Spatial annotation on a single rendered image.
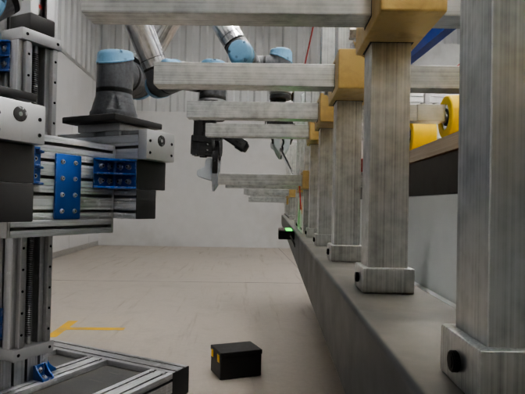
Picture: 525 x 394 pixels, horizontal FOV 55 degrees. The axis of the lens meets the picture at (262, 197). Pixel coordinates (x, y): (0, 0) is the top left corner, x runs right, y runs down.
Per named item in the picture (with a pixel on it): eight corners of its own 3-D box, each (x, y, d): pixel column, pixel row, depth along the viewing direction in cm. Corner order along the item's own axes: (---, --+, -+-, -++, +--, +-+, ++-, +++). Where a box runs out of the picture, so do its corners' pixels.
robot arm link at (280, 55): (269, 53, 174) (294, 52, 172) (269, 85, 174) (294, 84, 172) (265, 46, 166) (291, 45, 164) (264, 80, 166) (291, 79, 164)
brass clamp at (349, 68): (333, 88, 63) (333, 48, 63) (323, 109, 76) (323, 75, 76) (383, 89, 62) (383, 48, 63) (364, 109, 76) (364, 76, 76)
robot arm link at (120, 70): (87, 86, 161) (88, 44, 161) (108, 95, 174) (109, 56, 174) (123, 85, 158) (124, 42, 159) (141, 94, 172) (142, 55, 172)
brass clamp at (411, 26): (372, 11, 38) (373, -57, 38) (346, 62, 51) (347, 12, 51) (456, 12, 37) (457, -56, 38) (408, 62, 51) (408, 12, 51)
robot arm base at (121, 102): (78, 118, 162) (79, 87, 162) (112, 125, 175) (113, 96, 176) (114, 115, 155) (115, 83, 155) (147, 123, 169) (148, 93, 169)
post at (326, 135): (317, 276, 94) (322, 19, 95) (316, 274, 98) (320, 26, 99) (336, 277, 94) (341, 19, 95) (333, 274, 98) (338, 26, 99)
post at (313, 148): (308, 269, 119) (312, 66, 120) (307, 267, 123) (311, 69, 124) (323, 270, 119) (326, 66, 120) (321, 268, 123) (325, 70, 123)
